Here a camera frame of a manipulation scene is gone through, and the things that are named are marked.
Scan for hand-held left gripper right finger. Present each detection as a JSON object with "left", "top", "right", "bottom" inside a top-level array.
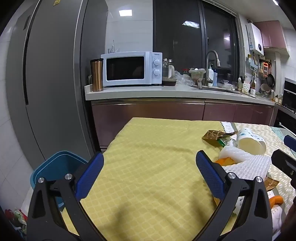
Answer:
[{"left": 193, "top": 150, "right": 274, "bottom": 241}]

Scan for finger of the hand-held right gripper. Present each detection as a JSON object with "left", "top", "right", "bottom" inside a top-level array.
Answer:
[
  {"left": 283, "top": 135, "right": 296, "bottom": 153},
  {"left": 271, "top": 149, "right": 296, "bottom": 183}
]

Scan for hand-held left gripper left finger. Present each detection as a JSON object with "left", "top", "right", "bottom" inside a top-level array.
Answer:
[{"left": 26, "top": 152, "right": 104, "bottom": 241}]

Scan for orange peel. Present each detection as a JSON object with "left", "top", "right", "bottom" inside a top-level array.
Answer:
[
  {"left": 269, "top": 196, "right": 284, "bottom": 207},
  {"left": 214, "top": 157, "right": 235, "bottom": 167}
]

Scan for brown snack wrapper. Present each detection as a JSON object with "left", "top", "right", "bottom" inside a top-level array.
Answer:
[{"left": 264, "top": 175, "right": 280, "bottom": 192}]

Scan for blue plastic bin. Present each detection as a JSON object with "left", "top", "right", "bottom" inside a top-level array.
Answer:
[{"left": 30, "top": 151, "right": 89, "bottom": 209}]

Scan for dotted white paper cup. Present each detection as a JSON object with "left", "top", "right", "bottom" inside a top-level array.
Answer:
[{"left": 236, "top": 127, "right": 267, "bottom": 155}]

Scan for gold foil wrapper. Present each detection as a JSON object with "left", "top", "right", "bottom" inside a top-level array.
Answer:
[{"left": 202, "top": 130, "right": 238, "bottom": 141}]

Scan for beige patterned tablecloth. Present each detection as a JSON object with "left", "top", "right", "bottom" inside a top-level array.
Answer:
[{"left": 220, "top": 122, "right": 296, "bottom": 241}]

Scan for white foam fruit net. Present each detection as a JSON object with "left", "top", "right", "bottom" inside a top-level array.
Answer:
[{"left": 228, "top": 155, "right": 271, "bottom": 180}]

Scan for green wrapper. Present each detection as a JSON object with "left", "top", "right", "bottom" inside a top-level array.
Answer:
[{"left": 217, "top": 137, "right": 232, "bottom": 147}]

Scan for black built-in oven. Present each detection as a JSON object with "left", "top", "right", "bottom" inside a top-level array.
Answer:
[{"left": 274, "top": 79, "right": 296, "bottom": 135}]

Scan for steel cooking pot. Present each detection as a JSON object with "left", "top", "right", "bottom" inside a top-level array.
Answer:
[{"left": 260, "top": 83, "right": 273, "bottom": 94}]

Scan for yellow checked tablecloth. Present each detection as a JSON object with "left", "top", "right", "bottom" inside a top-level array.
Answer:
[{"left": 59, "top": 117, "right": 238, "bottom": 241}]

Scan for colourful snack bags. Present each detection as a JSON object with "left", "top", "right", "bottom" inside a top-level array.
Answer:
[{"left": 5, "top": 207, "right": 28, "bottom": 232}]

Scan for maroon lower cabinets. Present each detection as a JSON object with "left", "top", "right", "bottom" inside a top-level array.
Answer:
[{"left": 91, "top": 98, "right": 275, "bottom": 149}]

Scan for white kitchen countertop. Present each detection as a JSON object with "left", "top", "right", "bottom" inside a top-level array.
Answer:
[{"left": 84, "top": 83, "right": 275, "bottom": 106}]

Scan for white soap dispenser bottle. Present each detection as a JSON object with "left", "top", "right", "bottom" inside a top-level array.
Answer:
[{"left": 207, "top": 64, "right": 214, "bottom": 87}]

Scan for copper travel tumbler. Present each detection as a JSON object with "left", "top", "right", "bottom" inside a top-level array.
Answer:
[{"left": 90, "top": 58, "right": 104, "bottom": 92}]

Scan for clear plastic bags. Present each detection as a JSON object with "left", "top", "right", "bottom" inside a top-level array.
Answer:
[{"left": 173, "top": 70, "right": 195, "bottom": 86}]

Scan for grey refrigerator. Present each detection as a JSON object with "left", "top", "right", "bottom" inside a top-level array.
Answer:
[{"left": 6, "top": 0, "right": 109, "bottom": 163}]

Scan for covered food container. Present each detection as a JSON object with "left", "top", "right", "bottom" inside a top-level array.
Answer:
[{"left": 190, "top": 68, "right": 206, "bottom": 80}]

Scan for maroon upper cabinet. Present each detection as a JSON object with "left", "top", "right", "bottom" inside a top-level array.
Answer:
[{"left": 254, "top": 21, "right": 290, "bottom": 55}]

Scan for white water heater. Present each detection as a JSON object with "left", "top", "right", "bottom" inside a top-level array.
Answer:
[{"left": 245, "top": 23, "right": 264, "bottom": 56}]

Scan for white microwave oven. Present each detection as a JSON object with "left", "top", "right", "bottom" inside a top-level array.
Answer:
[{"left": 101, "top": 51, "right": 163, "bottom": 88}]

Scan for steel kitchen faucet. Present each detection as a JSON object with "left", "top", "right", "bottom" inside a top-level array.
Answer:
[{"left": 205, "top": 50, "right": 221, "bottom": 86}]

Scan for dark window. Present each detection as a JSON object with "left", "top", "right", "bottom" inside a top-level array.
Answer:
[{"left": 153, "top": 0, "right": 240, "bottom": 79}]

